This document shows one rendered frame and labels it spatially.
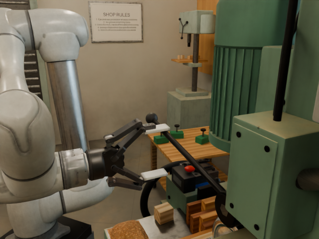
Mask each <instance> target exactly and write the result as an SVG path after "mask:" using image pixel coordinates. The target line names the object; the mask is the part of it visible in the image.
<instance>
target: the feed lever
mask: <svg viewBox="0 0 319 239"><path fill-rule="evenodd" d="M146 122H147V123H154V124H155V125H159V124H160V123H159V122H158V117H157V115H156V114H155V113H153V112H151V113H148V114H147V116H146ZM161 133H162V134H163V135H164V136H165V137H166V138H167V139H168V140H169V141H170V142H171V144H172V145H173V146H174V147H175V148H176V149H177V150H178V151H179V152H180V153H181V154H182V155H183V156H184V158H185V159H186V160H187V161H188V162H189V163H190V164H191V165H192V166H193V167H194V168H195V169H196V170H197V171H198V172H199V173H200V174H201V175H202V176H203V177H204V179H205V180H206V181H207V182H208V183H209V184H210V185H211V186H212V187H213V188H214V189H215V190H216V191H217V193H218V194H217V195H216V198H215V209H216V212H217V215H218V217H219V219H220V220H221V222H222V223H223V224H224V225H225V226H227V227H229V228H234V227H236V226H239V225H242V224H241V223H240V222H239V221H238V220H237V219H236V218H235V217H234V216H233V215H231V214H230V213H229V212H228V211H227V210H226V209H225V201H226V190H225V189H224V188H223V187H222V186H221V185H220V184H219V183H218V182H217V181H216V180H215V179H214V178H213V177H212V176H211V175H210V174H209V173H208V172H207V171H206V170H205V169H204V168H203V167H202V166H201V165H200V163H199V162H198V161H197V160H196V159H194V157H193V156H192V155H191V154H190V153H189V152H187V151H186V150H185V149H184V148H183V147H182V146H181V145H180V144H179V143H178V142H177V141H176V140H175V139H174V138H173V137H172V135H171V134H170V133H169V132H168V131H162V132H161Z"/></svg>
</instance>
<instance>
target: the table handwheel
mask: <svg viewBox="0 0 319 239"><path fill-rule="evenodd" d="M184 162H188V161H186V160H180V161H175V162H171V163H169V164H166V165H164V166H163V167H161V168H164V169H165V170H166V172H167V173H168V172H169V173H170V175H171V174H172V167H175V166H179V164H180V163H184ZM161 168H160V169H161ZM160 178H161V177H159V178H155V180H154V181H151V182H147V183H146V184H145V186H144V188H143V190H142V193H141V199H140V209H141V213H142V216H143V217H144V218H145V217H149V216H151V214H150V212H149V209H148V198H149V194H150V192H151V190H152V188H153V186H154V185H155V183H156V182H157V181H158V180H159V179H160Z"/></svg>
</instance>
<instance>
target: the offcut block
mask: <svg viewBox="0 0 319 239"><path fill-rule="evenodd" d="M154 218H155V220H156V221H157V222H158V223H159V224H160V225H161V224H164V223H166V222H169V221H171V220H173V218H174V208H173V207H172V206H171V205H170V204H169V203H168V202H166V203H163V204H160V205H157V206H154Z"/></svg>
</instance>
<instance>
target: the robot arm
mask: <svg viewBox="0 0 319 239"><path fill-rule="evenodd" d="M88 38H89V29H88V25H87V22H86V20H85V18H84V17H83V16H81V15H79V14H78V13H75V12H73V11H69V10H66V9H30V10H12V9H8V8H0V204H6V205H7V211H8V216H9V220H10V223H11V226H12V228H13V231H14V233H13V234H11V235H8V236H7V237H6V238H5V239H60V238H61V237H63V236H64V235H66V234H68V233H70V227H68V226H65V225H62V224H61V223H59V222H58V221H57V219H58V218H59V217H61V216H62V215H63V214H67V213H70V212H75V211H79V210H82V209H85V208H88V207H90V206H93V205H95V204H97V203H99V202H101V201H102V200H104V199H105V198H107V197H108V196H109V195H110V194H111V193H112V191H113V190H114V187H115V186H118V187H123V188H128V189H134V190H138V191H141V190H142V185H143V184H144V183H146V182H151V181H154V180H155V178H159V177H163V176H167V175H168V173H167V172H166V170H165V169H164V168H161V169H157V170H152V171H148V172H144V173H141V174H140V175H138V174H136V173H134V172H132V171H130V170H129V169H127V168H125V167H124V152H125V151H126V149H127V148H128V147H129V146H130V145H131V144H132V143H133V142H134V141H135V140H136V139H137V138H138V137H139V136H140V135H141V134H142V133H144V134H145V135H146V134H151V133H157V132H162V131H167V130H170V127H169V126H168V125H166V124H159V125H155V124H154V123H148V124H142V122H141V121H140V120H139V119H138V118H135V119H134V120H132V121H131V122H129V123H127V124H126V125H124V126H123V127H121V128H120V129H118V130H116V131H115V132H113V133H111V134H107V135H104V137H103V138H104V140H105V143H106V146H105V147H103V148H95V149H90V148H89V141H88V135H87V130H86V124H85V118H84V110H83V104H82V96H81V90H80V84H79V78H78V72H77V67H76V62H75V59H77V58H78V56H79V49H80V47H83V46H84V45H85V44H86V43H87V41H88ZM30 50H38V51H39V53H40V55H41V57H42V59H43V60H44V61H45V62H46V63H47V69H48V74H49V79H50V84H51V89H52V94H53V100H54V105H55V110H56V117H57V122H58V127H59V132H60V137H61V142H62V148H63V151H60V152H55V148H56V146H55V132H54V126H53V120H52V116H51V113H50V111H49V110H48V108H47V106H46V104H45V103H44V102H43V101H42V100H41V99H40V98H39V97H38V96H36V95H35V94H33V93H31V92H30V91H29V89H28V86H27V83H26V78H25V74H24V54H25V52H26V51H30ZM127 134H128V135H127ZM126 135H127V136H126ZM124 136H126V137H125V138H124V139H123V140H122V141H121V142H118V143H117V144H116V145H115V146H114V147H113V146H112V144H114V142H115V141H117V140H119V139H121V138H122V137H124ZM119 148H120V149H119ZM117 173H119V174H121V175H123V176H126V177H128V178H130V179H132V180H134V181H131V180H126V179H122V178H117V177H114V175H115V174H117Z"/></svg>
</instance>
